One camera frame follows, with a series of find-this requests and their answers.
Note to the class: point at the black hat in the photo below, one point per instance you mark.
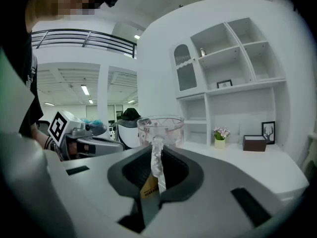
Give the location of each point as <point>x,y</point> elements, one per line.
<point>130,114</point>

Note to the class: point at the person's head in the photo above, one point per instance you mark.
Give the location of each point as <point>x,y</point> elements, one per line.
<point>62,1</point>

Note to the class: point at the clear glass cup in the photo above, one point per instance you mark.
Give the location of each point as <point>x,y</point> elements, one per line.
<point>161,130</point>

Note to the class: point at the white hutch shelf unit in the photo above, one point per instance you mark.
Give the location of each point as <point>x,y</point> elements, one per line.
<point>247,100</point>

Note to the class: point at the white ribbed glass cabinet door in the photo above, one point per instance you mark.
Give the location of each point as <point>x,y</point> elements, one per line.
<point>185,71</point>

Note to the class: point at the person's left forearm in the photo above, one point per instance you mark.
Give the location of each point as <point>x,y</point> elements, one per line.
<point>40,137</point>

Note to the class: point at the ceiling light tube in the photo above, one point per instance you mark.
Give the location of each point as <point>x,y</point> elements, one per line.
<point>137,37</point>
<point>49,103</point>
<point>85,89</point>

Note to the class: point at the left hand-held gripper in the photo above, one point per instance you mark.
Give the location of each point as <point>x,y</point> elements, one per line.
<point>59,128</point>

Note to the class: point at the black balcony railing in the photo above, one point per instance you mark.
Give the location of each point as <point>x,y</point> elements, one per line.
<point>84,40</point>

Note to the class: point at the dark brown box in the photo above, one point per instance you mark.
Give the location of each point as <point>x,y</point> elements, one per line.
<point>254,144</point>

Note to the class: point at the black deer picture frame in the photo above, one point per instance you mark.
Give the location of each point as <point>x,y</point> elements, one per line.
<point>268,133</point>

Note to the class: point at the small black picture frame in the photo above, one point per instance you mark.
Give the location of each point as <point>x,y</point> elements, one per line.
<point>224,84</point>

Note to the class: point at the person's left hand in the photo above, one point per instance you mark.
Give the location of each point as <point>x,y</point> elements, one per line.
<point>72,150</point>

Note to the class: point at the white robot with black trim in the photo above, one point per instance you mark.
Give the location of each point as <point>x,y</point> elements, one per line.
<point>127,135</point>

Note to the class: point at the small silver bottle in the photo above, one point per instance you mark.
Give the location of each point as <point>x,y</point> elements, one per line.
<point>202,52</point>

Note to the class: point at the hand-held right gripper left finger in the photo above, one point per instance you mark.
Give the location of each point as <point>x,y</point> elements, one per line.
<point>94,195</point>

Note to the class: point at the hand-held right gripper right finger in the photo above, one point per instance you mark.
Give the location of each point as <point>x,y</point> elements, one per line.
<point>213,207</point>

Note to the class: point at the pink flowers in cream pot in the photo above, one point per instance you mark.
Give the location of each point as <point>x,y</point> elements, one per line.
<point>221,136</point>

